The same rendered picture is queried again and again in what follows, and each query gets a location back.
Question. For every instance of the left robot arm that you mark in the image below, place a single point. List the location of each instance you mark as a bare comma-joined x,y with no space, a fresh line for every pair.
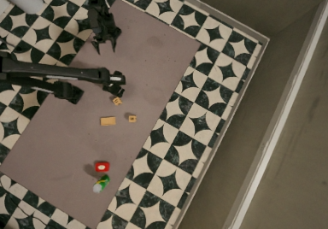
97,13

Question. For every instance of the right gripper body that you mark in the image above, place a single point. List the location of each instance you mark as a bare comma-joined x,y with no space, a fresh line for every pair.
113,90

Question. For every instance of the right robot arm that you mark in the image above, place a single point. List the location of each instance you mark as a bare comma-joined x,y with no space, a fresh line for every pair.
13,69

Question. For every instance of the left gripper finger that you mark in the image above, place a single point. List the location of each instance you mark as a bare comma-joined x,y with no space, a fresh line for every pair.
113,42
96,45

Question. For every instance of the green drink can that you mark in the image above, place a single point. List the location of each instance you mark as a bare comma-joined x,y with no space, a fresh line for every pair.
101,183

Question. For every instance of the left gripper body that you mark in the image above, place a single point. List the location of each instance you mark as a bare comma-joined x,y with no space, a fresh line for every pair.
100,39

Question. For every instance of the tan cube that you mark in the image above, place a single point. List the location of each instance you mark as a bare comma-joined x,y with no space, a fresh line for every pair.
132,118
117,101

